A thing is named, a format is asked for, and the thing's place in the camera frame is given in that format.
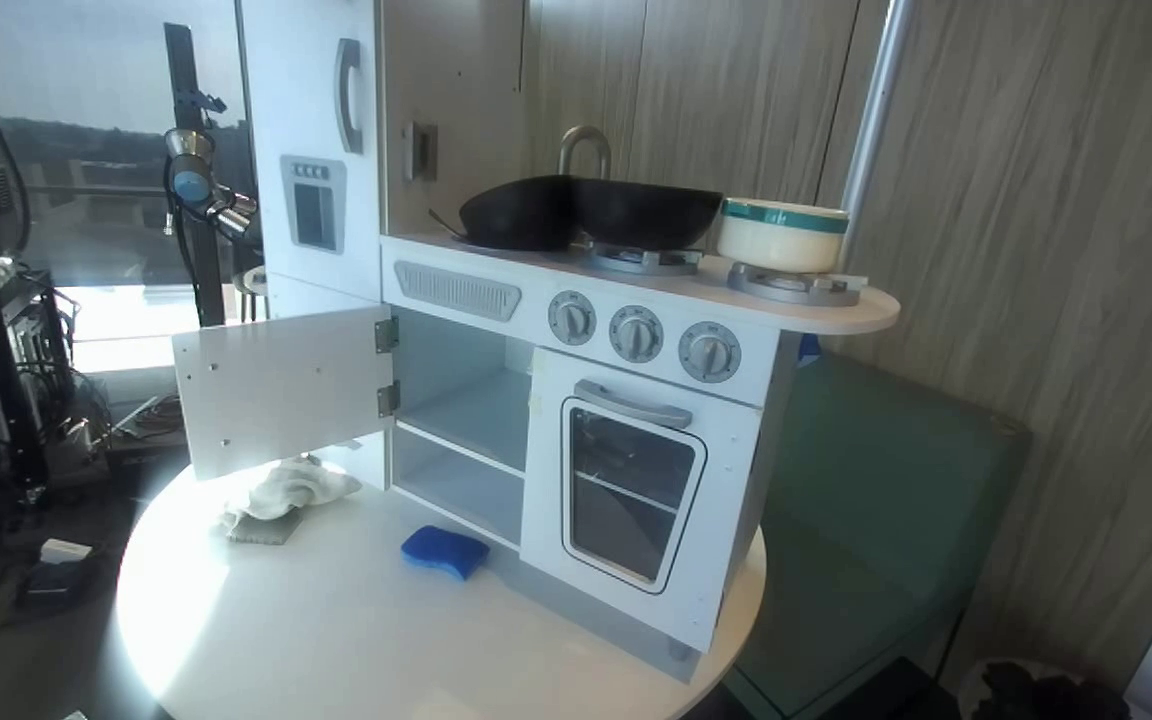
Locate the white oven door with window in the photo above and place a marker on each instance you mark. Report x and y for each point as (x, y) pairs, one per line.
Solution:
(549, 535)

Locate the small white cabinet door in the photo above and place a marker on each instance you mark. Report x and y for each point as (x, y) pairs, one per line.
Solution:
(281, 385)

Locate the grey round stove knob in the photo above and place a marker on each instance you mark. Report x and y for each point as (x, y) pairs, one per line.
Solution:
(570, 318)
(710, 353)
(637, 335)

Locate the white toy kitchen unit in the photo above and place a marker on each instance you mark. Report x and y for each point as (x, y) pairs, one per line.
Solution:
(463, 402)

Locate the curved metal toy faucet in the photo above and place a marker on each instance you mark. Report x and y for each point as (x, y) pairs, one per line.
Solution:
(582, 133)

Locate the white pot with teal stripe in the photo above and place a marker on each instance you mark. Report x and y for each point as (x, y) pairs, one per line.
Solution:
(778, 245)

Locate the blue sponge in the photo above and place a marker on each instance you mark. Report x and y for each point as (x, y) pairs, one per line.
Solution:
(442, 549)

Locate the crumpled white cloth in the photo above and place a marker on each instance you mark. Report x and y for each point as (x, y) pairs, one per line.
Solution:
(281, 491)

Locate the green upholstered bench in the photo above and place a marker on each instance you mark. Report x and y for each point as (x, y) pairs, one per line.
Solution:
(871, 535)

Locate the grey vertical pole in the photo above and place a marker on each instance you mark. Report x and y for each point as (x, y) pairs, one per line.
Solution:
(876, 105)

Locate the black tripod pole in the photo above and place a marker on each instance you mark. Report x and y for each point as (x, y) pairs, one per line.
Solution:
(183, 64)

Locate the small white paper piece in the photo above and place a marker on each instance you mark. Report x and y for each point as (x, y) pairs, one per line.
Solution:
(65, 549)

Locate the black equipment stand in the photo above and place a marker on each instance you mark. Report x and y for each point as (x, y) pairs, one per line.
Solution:
(20, 372)

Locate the black floor box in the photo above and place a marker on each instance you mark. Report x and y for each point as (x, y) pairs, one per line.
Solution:
(58, 587)

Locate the black bag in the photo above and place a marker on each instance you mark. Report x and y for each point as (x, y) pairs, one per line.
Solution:
(1043, 694)

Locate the small grey wall bracket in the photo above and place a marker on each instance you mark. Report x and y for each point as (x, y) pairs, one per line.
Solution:
(421, 154)

